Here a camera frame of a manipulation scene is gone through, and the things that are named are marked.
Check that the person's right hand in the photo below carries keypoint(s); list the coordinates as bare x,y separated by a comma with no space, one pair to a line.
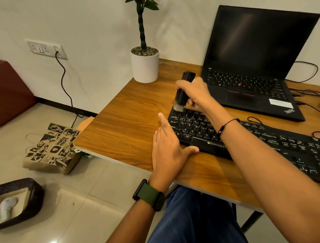
200,95

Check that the person's left hand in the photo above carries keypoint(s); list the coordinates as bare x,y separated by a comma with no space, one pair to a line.
167,155

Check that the black cleaning brush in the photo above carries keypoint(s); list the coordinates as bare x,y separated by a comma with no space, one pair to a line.
181,97

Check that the black keyboard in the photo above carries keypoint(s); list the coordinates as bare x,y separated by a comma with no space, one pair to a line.
195,127

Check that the person's right forearm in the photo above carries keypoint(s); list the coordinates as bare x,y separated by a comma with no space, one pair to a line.
270,180

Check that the person's blue jeans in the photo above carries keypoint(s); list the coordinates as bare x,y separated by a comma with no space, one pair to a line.
190,220

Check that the black laptop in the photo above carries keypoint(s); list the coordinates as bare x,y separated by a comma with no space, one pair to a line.
250,37

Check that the green potted plant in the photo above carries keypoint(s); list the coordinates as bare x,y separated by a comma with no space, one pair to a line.
142,32

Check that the black metal table leg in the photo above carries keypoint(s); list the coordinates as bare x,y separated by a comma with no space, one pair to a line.
251,221

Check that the printed brown paper bag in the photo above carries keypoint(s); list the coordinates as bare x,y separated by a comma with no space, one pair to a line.
52,150

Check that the black woven basket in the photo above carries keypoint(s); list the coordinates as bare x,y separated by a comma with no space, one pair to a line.
37,197

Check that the maroon sofa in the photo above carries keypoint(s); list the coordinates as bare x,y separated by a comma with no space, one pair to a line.
15,95

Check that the white sock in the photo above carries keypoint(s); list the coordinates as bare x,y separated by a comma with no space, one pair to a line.
8,204

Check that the white wall socket panel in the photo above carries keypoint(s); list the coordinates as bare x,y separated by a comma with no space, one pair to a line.
40,47

